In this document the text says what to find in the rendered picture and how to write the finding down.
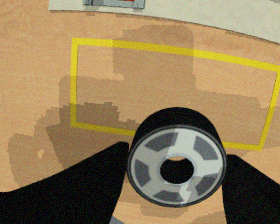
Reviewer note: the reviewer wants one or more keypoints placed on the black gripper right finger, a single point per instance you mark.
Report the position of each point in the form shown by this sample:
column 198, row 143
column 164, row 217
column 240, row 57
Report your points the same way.
column 249, row 196

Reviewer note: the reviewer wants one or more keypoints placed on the black tyre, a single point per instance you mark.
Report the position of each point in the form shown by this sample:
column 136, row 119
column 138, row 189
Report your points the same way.
column 176, row 132

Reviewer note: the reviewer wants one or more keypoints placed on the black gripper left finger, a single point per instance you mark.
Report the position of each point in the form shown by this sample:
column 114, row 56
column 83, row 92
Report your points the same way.
column 86, row 193

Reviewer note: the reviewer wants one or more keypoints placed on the yellow rectangular outline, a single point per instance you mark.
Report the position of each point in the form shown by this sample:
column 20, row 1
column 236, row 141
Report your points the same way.
column 153, row 47

